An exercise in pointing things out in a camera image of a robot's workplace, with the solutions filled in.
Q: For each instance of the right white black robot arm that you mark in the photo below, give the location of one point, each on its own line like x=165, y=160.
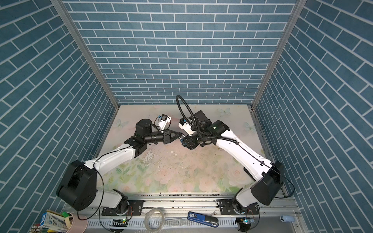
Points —
x=267, y=175

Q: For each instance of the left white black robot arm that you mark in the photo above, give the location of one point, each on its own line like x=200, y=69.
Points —
x=78, y=187

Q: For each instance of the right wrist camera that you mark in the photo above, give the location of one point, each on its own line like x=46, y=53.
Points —
x=184, y=125

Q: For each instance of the small light blue object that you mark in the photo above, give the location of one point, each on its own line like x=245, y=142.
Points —
x=287, y=218

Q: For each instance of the white blue cardboard box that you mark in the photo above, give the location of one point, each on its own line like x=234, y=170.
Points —
x=53, y=221

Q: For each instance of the blue black handheld device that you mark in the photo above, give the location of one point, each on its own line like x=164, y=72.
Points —
x=203, y=219

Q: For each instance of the aluminium rail frame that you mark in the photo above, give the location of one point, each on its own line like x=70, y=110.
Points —
x=177, y=206

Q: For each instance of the pink cup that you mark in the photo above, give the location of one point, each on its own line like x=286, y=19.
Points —
x=76, y=225

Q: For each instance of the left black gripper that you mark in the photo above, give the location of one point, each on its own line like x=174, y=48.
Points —
x=167, y=137

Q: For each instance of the floral table mat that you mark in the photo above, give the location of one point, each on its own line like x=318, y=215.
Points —
x=168, y=168

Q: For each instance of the black calculator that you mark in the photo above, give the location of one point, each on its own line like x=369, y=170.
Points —
x=248, y=173

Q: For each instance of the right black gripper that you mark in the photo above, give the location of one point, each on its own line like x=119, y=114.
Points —
x=189, y=141

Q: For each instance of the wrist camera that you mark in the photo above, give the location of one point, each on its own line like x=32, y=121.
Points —
x=184, y=125
x=164, y=121

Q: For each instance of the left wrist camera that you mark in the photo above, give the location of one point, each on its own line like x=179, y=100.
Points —
x=164, y=121

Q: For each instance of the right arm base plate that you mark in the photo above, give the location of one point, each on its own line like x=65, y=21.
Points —
x=232, y=207

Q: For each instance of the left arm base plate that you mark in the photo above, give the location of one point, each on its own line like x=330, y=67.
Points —
x=128, y=208

